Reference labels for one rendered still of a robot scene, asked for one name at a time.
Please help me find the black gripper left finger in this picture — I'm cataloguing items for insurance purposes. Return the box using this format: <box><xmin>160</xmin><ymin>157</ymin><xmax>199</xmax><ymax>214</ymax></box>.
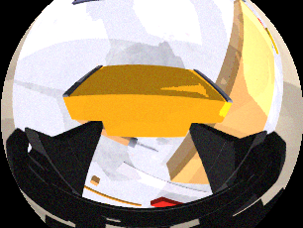
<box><xmin>25</xmin><ymin>121</ymin><xmax>103</xmax><ymax>195</ymax></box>

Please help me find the cream floor panel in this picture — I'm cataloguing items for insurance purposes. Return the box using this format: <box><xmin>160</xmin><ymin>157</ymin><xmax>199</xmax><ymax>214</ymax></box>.
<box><xmin>166</xmin><ymin>0</ymin><xmax>275</xmax><ymax>184</ymax></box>

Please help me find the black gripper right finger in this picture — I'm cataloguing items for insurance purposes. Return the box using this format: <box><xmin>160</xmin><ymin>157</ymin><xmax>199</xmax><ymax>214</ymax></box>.
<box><xmin>190</xmin><ymin>123</ymin><xmax>267</xmax><ymax>193</ymax></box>

